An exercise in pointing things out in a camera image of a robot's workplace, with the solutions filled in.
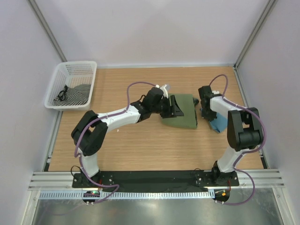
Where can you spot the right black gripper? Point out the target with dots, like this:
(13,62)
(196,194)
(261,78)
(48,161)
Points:
(208,116)

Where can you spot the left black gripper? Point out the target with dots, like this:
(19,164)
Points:
(176,111)

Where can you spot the green tank top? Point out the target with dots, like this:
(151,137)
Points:
(187,104)

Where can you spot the blue tank top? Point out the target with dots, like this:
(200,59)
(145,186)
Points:
(219,124)

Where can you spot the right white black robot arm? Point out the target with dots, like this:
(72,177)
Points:
(244,131)

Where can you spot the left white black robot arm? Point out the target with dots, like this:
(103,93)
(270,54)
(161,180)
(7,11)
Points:
(90,132)

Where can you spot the black white striped tank top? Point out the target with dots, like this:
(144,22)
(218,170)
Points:
(77,95)

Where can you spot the white plastic laundry basket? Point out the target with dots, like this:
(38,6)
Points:
(71,74)

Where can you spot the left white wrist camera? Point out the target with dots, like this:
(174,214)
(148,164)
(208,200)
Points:
(165,88)

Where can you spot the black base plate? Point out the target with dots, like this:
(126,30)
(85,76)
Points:
(166,181)

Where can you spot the aluminium front rail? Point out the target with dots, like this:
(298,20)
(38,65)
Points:
(263,178)

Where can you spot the right aluminium frame post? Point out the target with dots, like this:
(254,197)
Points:
(255,31)

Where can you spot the aluminium frame post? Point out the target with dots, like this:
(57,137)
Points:
(255,31)
(45,26)

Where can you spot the white slotted cable duct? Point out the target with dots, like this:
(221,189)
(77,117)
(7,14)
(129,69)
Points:
(93,195)

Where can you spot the left aluminium frame post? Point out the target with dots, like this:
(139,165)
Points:
(45,26)

